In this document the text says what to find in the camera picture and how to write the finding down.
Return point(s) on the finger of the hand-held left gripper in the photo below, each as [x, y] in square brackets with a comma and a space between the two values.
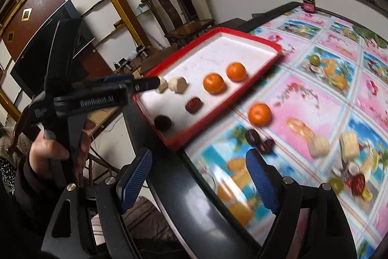
[145, 84]

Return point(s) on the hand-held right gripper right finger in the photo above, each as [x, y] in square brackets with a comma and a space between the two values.
[260, 180]

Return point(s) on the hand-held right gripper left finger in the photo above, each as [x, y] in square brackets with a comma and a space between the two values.
[136, 177]

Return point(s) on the red date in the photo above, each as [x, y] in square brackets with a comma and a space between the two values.
[163, 122]
[358, 183]
[251, 137]
[266, 146]
[194, 105]

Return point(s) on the orange mandarin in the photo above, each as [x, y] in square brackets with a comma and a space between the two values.
[235, 71]
[259, 114]
[213, 83]

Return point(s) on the green grape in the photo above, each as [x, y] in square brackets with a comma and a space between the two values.
[336, 184]
[314, 59]

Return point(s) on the red rimmed white tray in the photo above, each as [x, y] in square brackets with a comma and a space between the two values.
[218, 52]

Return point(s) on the large sugarcane piece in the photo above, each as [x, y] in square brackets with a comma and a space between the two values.
[349, 146]

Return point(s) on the person's left forearm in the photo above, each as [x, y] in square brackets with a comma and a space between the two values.
[27, 195]

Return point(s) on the person's left hand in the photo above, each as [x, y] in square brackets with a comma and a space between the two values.
[45, 149]

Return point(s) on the small black device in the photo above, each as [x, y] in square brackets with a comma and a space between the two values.
[142, 51]
[125, 64]

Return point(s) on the low wooden table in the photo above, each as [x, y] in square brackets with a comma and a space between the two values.
[157, 57]

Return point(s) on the black rimmed table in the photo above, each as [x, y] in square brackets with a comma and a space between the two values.
[182, 186]

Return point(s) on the black flat television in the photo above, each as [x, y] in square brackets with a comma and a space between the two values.
[51, 43]

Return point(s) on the dark wooden chair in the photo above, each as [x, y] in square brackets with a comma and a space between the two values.
[178, 13]

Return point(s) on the brown wooden stool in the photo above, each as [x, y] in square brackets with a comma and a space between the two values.
[260, 16]

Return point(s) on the red labelled jar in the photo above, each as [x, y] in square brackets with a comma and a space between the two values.
[309, 5]

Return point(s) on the green cloth on table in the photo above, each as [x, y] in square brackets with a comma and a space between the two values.
[371, 36]

